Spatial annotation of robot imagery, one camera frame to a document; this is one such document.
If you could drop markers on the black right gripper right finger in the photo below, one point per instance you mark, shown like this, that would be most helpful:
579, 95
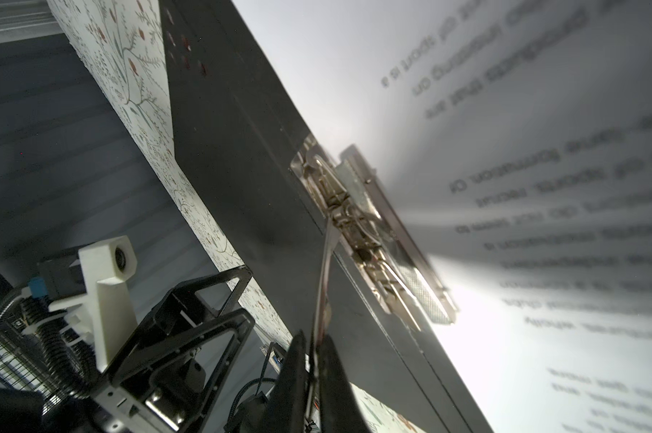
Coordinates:
339, 411

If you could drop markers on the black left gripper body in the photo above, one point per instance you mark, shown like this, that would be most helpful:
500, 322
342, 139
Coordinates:
142, 400

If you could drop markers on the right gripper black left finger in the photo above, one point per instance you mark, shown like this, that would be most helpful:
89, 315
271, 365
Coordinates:
286, 405

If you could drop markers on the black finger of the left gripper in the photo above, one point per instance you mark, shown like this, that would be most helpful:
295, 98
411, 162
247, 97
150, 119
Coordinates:
217, 357
182, 322

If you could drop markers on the red folder with black inside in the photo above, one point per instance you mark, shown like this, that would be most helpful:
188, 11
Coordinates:
236, 132

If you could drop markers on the printed paper sheet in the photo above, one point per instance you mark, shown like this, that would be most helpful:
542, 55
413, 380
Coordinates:
514, 141

